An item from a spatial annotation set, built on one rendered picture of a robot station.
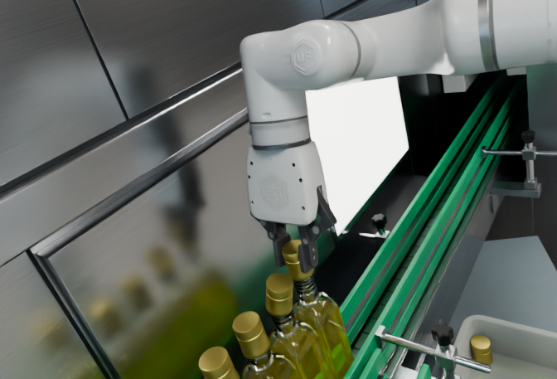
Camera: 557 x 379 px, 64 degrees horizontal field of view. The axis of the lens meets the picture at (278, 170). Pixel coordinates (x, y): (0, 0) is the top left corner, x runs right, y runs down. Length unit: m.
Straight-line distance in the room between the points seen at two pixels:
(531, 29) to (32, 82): 0.48
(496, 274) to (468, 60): 0.79
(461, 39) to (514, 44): 0.04
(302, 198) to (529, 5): 0.30
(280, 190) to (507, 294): 0.70
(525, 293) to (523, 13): 0.79
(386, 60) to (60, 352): 0.51
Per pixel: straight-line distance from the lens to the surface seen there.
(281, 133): 0.53
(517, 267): 1.20
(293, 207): 0.55
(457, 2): 0.45
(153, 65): 0.62
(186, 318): 0.66
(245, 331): 0.54
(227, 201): 0.67
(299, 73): 0.48
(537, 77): 1.37
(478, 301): 1.11
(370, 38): 0.55
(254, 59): 0.53
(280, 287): 0.56
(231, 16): 0.73
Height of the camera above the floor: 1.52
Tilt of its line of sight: 24 degrees down
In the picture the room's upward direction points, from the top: 17 degrees counter-clockwise
